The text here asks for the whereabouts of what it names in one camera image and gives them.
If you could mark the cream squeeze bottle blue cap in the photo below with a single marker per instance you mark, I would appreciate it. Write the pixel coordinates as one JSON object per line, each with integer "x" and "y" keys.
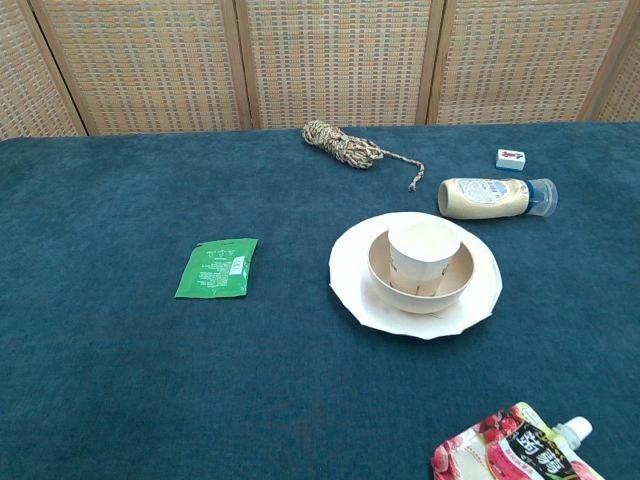
{"x": 480, "y": 198}

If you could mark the white paper cup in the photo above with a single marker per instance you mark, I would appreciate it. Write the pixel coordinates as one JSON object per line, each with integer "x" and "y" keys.
{"x": 422, "y": 260}

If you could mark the white paper plate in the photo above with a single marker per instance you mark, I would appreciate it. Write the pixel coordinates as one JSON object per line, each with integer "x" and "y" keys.
{"x": 350, "y": 260}

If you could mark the beige bowl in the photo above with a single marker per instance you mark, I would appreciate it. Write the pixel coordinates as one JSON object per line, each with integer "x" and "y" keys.
{"x": 422, "y": 299}

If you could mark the red spouted drink pouch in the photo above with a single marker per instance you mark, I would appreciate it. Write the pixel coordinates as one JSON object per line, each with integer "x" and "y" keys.
{"x": 515, "y": 445}

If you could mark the white mahjong tile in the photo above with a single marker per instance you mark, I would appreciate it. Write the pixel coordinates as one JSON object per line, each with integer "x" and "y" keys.
{"x": 510, "y": 158}

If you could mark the woven rattan folding screen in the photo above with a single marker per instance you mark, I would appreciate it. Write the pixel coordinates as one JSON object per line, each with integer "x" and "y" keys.
{"x": 325, "y": 60}

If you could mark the green foil sachet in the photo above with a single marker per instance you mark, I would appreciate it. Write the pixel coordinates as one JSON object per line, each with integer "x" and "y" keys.
{"x": 216, "y": 269}

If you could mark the dark teal tablecloth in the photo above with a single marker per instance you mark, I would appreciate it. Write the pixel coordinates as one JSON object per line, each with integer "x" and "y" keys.
{"x": 150, "y": 375}

